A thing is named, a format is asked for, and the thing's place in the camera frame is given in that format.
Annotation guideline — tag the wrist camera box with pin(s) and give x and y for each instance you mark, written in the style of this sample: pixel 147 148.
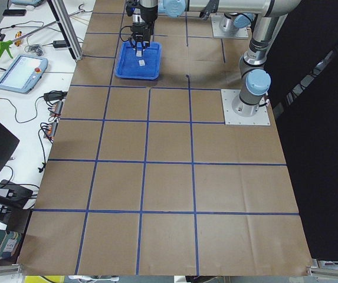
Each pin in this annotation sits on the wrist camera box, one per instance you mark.
pixel 130 6

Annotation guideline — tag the black smartphone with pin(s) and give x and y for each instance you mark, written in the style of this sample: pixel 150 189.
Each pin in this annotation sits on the black smartphone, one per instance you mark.
pixel 14 12

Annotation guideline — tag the blue plastic tray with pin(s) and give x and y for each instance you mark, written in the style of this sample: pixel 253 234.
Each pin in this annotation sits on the blue plastic tray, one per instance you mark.
pixel 128 64

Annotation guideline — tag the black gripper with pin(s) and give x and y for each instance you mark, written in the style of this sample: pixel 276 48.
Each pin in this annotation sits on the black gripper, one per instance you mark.
pixel 141 29

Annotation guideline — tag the wooden chopstick pair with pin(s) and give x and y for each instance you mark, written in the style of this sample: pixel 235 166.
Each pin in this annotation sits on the wooden chopstick pair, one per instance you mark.
pixel 80 19

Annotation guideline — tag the black power adapter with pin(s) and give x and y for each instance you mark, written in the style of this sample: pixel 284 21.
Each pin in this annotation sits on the black power adapter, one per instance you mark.
pixel 59 44

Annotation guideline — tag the teach pendant tablet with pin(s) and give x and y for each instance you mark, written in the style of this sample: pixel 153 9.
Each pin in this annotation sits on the teach pendant tablet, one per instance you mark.
pixel 23 74

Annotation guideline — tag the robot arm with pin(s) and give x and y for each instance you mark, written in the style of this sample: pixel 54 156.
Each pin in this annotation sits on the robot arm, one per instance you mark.
pixel 175 9
pixel 256 81

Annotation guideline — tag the reacher grabber tool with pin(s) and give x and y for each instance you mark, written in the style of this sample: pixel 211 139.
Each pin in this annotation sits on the reacher grabber tool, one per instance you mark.
pixel 5 45

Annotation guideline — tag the aluminium frame post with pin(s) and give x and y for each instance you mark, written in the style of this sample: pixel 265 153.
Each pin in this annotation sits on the aluminium frame post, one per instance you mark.
pixel 62 18

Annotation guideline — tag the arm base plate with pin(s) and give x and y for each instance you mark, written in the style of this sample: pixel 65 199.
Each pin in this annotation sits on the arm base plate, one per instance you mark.
pixel 223 27
pixel 237 113

